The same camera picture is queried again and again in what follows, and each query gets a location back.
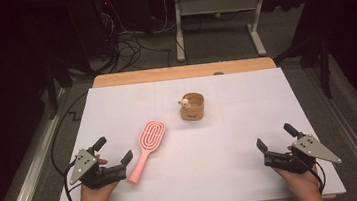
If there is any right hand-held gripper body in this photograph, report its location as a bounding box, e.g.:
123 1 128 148
261 130 344 178

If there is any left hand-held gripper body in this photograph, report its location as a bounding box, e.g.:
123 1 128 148
65 144 129 192

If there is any pink hairbrush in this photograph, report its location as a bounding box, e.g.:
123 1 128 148
122 119 173 186

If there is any wooden cup with animal figure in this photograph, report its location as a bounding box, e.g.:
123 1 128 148
177 91 207 122

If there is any person's left hand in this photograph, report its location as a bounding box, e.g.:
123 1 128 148
75 153 122 201

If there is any person's right hand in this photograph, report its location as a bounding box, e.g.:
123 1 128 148
270 142 323 196

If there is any white board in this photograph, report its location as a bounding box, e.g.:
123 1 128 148
42 61 347 201

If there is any dark metal stand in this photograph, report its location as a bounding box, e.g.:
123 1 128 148
42 55 78 121
271 29 336 105

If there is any wooden table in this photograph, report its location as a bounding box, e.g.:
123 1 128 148
41 49 347 201

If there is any dark computer tower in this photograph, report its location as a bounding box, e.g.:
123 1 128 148
64 0 123 64

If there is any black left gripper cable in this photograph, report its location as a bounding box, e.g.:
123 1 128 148
61 158 85 201

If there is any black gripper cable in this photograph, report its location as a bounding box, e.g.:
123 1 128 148
301 154 329 197
61 158 85 201

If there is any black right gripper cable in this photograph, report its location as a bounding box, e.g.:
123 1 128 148
301 154 329 197

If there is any long black floor cable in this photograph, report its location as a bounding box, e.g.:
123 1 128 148
43 89 98 179

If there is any grey metal floor rail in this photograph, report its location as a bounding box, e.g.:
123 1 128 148
0 86 84 201
303 61 357 201

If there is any tangle of black floor cables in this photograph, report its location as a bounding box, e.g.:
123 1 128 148
95 0 184 75

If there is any white metal desk frame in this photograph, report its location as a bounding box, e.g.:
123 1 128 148
170 0 275 65

